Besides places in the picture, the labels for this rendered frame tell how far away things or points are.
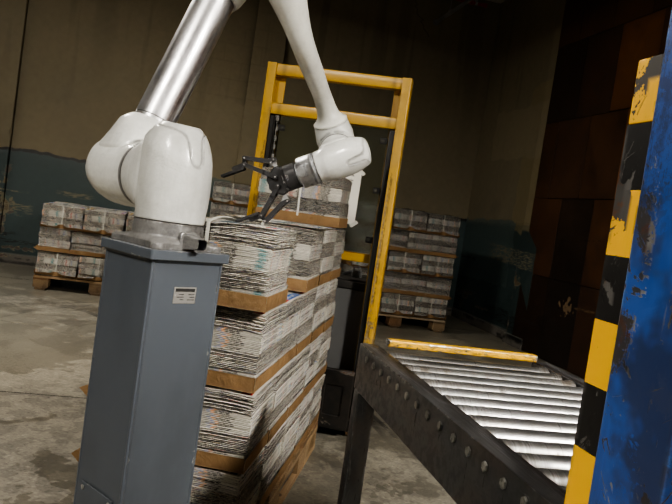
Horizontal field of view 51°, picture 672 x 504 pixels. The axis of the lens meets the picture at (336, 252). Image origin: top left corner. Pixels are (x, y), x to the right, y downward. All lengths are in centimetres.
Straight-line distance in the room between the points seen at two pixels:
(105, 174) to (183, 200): 25
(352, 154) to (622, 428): 153
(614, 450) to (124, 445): 122
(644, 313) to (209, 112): 864
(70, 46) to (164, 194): 772
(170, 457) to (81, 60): 779
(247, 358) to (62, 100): 738
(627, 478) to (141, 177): 126
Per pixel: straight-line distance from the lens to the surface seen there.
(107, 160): 173
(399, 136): 362
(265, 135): 372
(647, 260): 52
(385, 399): 165
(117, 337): 162
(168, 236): 155
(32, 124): 918
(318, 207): 310
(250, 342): 198
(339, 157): 197
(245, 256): 193
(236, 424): 205
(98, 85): 912
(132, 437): 160
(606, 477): 55
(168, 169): 155
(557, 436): 135
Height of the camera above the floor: 113
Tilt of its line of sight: 3 degrees down
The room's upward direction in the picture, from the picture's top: 8 degrees clockwise
